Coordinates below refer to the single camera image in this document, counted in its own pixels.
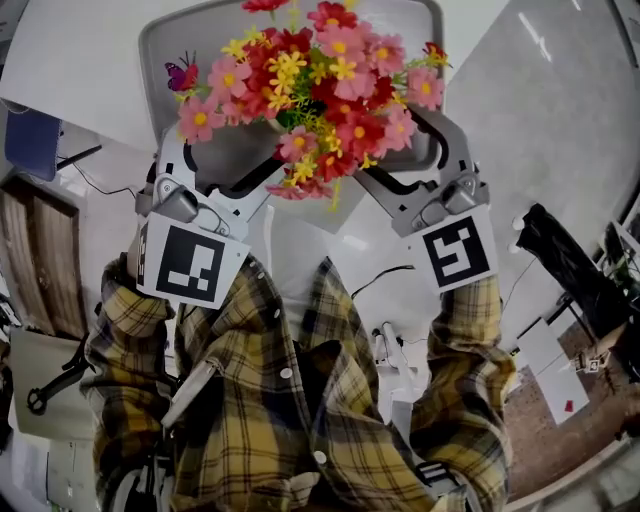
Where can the blue chair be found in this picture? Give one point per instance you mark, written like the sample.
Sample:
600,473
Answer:
32,145

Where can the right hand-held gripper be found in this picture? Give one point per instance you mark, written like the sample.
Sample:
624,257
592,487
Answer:
455,255

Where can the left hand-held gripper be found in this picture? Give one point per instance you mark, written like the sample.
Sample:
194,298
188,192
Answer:
190,265

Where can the white desk frame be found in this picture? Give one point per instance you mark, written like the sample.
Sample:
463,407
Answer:
390,350

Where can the black undershirt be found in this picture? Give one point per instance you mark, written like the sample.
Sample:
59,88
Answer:
320,370

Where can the person's right forearm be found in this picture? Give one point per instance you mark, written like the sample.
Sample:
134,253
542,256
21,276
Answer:
465,325

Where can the white shelving rack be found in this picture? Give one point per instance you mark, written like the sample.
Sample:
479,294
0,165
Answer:
632,220

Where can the grey plastic tray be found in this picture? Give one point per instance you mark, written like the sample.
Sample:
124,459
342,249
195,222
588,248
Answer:
410,20

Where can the red pink yellow flower bouquet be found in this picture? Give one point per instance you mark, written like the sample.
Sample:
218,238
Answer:
310,85

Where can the white paper sheet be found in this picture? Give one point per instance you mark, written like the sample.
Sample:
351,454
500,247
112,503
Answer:
545,360

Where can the person's left forearm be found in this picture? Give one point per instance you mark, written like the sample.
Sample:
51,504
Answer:
130,310

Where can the black chair base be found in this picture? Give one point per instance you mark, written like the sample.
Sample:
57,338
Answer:
47,392

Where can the brown wooden board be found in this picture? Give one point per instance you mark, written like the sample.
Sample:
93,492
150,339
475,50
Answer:
50,260

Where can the pale grey board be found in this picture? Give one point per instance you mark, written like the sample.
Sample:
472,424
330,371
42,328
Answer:
55,425

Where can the yellow plaid shirt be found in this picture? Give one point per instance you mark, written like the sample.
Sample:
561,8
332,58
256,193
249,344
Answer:
250,400

